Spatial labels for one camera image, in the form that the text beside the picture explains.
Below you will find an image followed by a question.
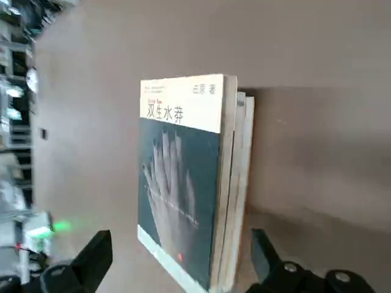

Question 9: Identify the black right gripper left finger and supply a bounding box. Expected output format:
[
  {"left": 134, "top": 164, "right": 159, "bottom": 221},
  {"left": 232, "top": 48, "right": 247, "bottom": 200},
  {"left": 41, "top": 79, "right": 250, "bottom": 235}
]
[{"left": 0, "top": 230, "right": 113, "bottom": 293}]

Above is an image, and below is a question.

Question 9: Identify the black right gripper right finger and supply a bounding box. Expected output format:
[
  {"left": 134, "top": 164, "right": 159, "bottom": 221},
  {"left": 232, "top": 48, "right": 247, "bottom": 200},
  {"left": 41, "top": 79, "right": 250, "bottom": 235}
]
[{"left": 246, "top": 228, "right": 376, "bottom": 293}]

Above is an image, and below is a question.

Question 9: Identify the dark book with hand cover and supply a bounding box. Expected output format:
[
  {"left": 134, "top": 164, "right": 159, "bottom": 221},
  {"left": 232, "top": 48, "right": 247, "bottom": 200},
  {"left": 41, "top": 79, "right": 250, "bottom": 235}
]
[{"left": 136, "top": 73, "right": 239, "bottom": 293}]

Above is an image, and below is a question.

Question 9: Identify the green and white book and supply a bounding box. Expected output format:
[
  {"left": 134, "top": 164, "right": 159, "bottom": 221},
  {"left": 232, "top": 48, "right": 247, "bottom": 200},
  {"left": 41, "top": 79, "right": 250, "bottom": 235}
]
[{"left": 217, "top": 90, "right": 256, "bottom": 289}]

